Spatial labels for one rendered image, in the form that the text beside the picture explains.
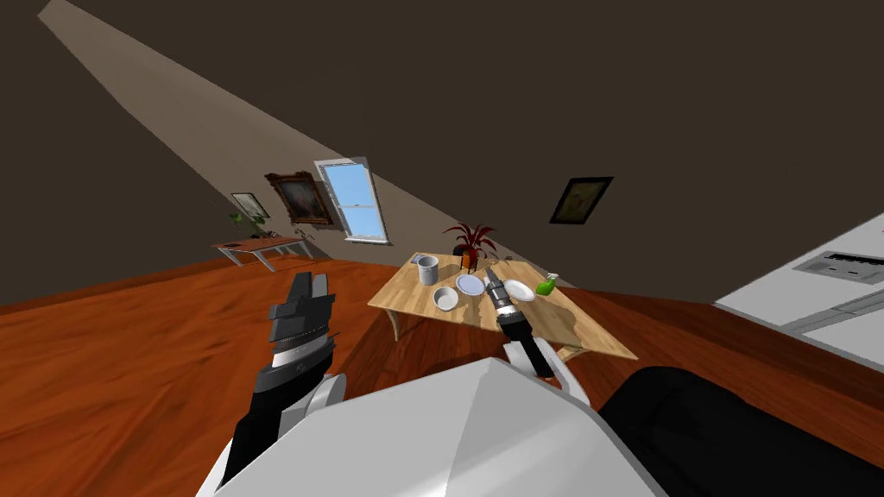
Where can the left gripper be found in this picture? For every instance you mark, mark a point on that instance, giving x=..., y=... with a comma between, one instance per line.
x=300, y=324

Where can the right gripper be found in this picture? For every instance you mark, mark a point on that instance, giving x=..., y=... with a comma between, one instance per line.
x=498, y=295

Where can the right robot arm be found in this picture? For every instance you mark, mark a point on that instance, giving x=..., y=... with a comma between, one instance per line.
x=725, y=435

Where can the plain white plate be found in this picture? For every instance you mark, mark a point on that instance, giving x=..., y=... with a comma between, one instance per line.
x=521, y=290

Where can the white plate blue rim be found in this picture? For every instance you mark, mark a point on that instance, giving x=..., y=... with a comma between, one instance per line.
x=470, y=284

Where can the green spray bottle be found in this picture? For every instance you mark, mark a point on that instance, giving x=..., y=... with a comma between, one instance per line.
x=545, y=286

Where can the white bowl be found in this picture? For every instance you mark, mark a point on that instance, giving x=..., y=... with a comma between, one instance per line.
x=446, y=298

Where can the light wooden table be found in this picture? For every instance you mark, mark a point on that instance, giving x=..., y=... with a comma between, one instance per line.
x=552, y=319

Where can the red potted plant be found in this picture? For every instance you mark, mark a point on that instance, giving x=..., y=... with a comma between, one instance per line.
x=471, y=243

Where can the brown desk with green plant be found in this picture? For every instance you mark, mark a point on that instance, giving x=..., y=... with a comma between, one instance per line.
x=262, y=246

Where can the grey mug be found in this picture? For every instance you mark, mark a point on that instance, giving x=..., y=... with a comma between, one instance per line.
x=428, y=270

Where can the gold framed painting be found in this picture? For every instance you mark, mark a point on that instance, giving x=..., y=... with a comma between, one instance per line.
x=301, y=199

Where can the small blue-grey book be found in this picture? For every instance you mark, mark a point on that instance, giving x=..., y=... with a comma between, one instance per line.
x=417, y=259

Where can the white framed window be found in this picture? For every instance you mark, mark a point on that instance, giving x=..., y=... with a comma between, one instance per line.
x=353, y=200

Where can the small pale framed picture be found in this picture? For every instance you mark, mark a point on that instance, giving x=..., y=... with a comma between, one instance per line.
x=250, y=206

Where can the dark framed picture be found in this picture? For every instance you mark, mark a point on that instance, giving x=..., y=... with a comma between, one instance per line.
x=580, y=200

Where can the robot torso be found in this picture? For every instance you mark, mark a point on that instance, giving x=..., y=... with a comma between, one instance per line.
x=442, y=442

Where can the white kitchen counter unit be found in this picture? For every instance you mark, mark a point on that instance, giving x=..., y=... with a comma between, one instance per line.
x=822, y=310

